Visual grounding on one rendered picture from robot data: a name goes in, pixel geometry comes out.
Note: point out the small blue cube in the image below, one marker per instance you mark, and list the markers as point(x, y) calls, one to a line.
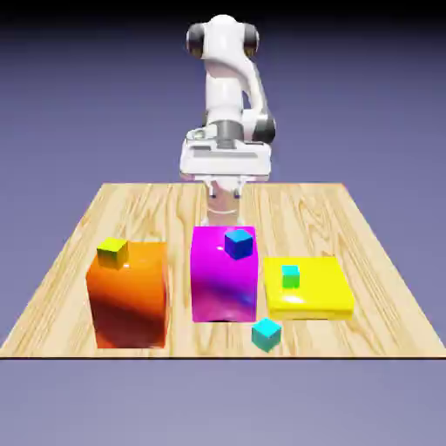
point(238, 244)

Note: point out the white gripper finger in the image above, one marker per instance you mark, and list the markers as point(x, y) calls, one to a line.
point(211, 189)
point(238, 188)

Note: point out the small yellow cube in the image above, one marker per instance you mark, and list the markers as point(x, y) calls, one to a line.
point(112, 253)

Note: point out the large magenta box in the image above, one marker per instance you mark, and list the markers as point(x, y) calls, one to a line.
point(219, 278)

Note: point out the large yellow box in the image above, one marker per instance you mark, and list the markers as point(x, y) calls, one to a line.
point(313, 289)

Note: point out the small cyan cube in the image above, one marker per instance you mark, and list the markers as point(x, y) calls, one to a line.
point(266, 334)

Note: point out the large orange box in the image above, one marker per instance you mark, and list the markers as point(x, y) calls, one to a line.
point(129, 296)

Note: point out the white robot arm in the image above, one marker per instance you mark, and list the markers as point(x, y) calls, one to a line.
point(223, 87)

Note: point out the small green cube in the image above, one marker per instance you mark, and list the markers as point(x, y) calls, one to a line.
point(290, 277)

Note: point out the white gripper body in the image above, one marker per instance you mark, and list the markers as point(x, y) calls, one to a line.
point(225, 162)

